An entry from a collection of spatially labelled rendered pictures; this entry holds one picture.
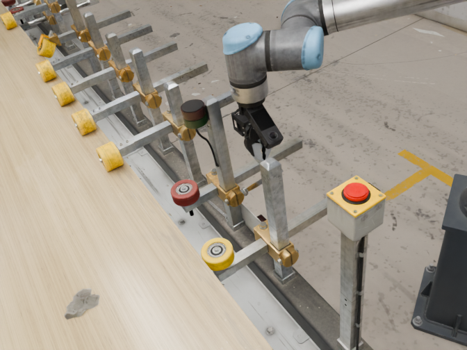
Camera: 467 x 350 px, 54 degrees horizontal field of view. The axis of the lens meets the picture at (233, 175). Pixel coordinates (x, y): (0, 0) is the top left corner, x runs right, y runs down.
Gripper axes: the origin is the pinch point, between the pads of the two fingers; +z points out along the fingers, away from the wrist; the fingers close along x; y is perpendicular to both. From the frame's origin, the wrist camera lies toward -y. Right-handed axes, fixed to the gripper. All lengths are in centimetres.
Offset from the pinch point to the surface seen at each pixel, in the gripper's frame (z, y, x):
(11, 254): 8, 23, 68
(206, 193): 11.9, 11.7, 13.8
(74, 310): 7, -5, 59
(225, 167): 2.3, 7.4, 8.1
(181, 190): 7.3, 13.0, 20.6
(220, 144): -6.1, 7.4, 8.1
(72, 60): 3, 112, 20
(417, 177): 98, 32, -111
